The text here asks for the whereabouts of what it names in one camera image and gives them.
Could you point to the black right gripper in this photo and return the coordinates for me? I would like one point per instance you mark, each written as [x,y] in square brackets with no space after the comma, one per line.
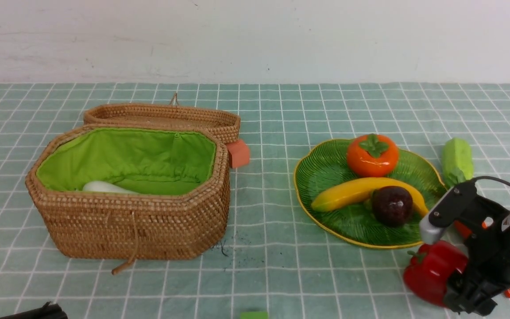
[473,289]

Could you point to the red bell pepper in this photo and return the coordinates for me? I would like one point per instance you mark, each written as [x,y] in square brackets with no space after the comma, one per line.
[429,268]

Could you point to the green cucumber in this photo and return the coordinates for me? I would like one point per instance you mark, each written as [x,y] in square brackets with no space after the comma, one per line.
[457,162]

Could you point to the orange carrot with leaves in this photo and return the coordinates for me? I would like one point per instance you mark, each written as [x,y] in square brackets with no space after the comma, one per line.
[463,228]

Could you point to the purple mangosteen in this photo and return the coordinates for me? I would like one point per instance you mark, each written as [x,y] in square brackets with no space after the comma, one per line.
[392,206]

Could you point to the yellow banana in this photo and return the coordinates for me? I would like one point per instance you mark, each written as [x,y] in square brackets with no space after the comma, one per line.
[358,190]

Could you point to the orange persimmon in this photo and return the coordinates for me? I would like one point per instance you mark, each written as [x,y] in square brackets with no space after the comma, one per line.
[372,155]

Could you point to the white radish with leaves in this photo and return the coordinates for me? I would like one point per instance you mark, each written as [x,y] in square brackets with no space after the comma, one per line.
[104,187]

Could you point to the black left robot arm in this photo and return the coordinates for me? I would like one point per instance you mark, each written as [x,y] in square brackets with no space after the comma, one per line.
[49,310]

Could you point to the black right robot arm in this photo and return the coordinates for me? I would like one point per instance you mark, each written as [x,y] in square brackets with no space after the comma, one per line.
[493,246]

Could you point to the green leaf-shaped glass plate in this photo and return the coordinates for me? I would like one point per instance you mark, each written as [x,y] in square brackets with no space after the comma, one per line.
[326,166]

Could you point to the green checked tablecloth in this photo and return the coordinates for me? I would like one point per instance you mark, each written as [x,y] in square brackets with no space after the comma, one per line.
[273,257]

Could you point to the green foam block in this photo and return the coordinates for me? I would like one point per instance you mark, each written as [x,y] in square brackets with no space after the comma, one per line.
[254,315]

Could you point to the orange foam cube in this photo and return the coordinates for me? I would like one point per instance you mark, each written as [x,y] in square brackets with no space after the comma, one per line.
[239,154]

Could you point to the woven wicker basket lid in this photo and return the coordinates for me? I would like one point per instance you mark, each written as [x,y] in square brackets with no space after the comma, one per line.
[224,125]

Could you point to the woven wicker basket green lining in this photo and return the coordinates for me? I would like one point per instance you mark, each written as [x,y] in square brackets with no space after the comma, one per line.
[182,178]

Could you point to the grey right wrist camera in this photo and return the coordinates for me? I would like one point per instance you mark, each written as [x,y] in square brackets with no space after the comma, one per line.
[460,203]

